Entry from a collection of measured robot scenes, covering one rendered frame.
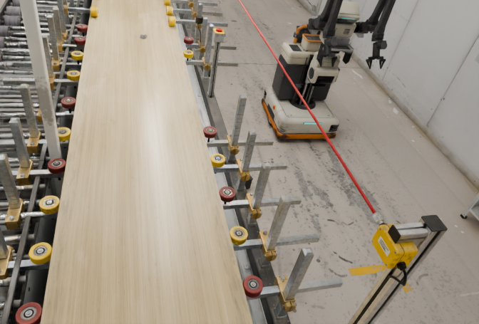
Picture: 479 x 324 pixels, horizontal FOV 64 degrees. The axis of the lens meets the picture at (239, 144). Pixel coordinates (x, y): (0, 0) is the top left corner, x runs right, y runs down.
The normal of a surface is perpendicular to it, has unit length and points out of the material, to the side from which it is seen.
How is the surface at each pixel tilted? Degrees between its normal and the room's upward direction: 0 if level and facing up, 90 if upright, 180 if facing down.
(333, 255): 0
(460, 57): 90
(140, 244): 0
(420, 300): 0
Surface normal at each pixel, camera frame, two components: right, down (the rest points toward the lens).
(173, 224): 0.16, -0.77
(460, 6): -0.96, 0.02
